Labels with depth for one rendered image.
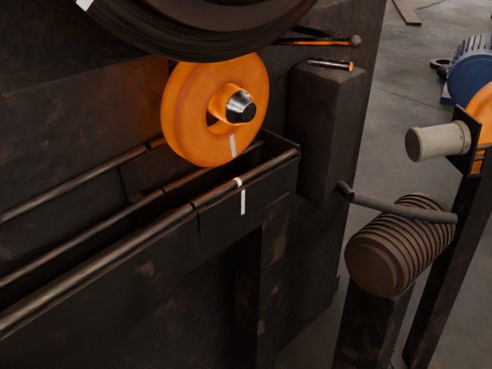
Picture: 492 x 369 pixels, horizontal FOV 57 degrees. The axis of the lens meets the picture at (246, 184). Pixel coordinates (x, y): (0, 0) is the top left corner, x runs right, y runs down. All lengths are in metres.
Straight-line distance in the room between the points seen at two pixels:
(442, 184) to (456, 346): 0.81
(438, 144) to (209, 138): 0.42
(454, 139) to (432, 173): 1.25
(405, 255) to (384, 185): 1.13
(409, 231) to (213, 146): 0.42
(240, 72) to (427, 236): 0.49
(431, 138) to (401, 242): 0.18
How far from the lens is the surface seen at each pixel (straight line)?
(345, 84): 0.70
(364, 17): 0.91
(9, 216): 0.54
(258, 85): 0.60
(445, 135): 0.84
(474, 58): 2.56
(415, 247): 0.85
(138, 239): 0.53
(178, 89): 0.52
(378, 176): 1.99
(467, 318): 1.50
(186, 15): 0.44
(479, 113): 0.86
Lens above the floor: 1.05
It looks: 35 degrees down
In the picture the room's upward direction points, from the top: 1 degrees clockwise
